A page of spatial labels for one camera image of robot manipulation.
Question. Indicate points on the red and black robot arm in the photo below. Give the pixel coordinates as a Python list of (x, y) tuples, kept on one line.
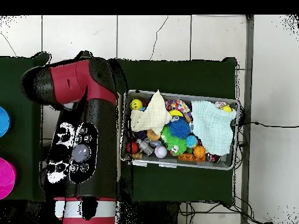
[(70, 81)]

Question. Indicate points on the silver mesh bin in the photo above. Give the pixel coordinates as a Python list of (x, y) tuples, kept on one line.
[(177, 163)]

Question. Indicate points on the cream muslin cloth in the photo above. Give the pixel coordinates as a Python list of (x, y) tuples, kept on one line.
[(151, 116)]

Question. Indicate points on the yellow smiley face ball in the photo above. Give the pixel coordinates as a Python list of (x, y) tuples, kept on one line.
[(136, 104)]

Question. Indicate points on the red orange ball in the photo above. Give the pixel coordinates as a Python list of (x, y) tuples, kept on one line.
[(132, 147)]

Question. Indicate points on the white baseball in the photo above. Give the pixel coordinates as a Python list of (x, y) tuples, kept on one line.
[(160, 151)]

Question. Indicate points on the blue spiky rubber ball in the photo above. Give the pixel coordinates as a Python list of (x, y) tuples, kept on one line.
[(179, 128)]

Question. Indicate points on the green spiky rubber toy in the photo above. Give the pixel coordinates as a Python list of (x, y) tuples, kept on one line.
[(176, 142)]

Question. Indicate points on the orange basketball toy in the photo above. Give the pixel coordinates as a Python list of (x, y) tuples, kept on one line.
[(199, 151)]

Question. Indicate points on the mint green muslin cloth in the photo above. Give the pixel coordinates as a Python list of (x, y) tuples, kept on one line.
[(212, 128)]

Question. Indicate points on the grey metal pole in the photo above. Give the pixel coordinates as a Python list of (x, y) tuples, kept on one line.
[(248, 70)]

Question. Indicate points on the blue plastic bowl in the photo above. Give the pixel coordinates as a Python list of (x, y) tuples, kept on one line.
[(3, 122)]

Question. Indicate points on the magenta plastic bowl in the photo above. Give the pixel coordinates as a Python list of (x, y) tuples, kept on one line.
[(5, 178)]

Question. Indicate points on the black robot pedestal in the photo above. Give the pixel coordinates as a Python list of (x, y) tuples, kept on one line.
[(151, 213)]

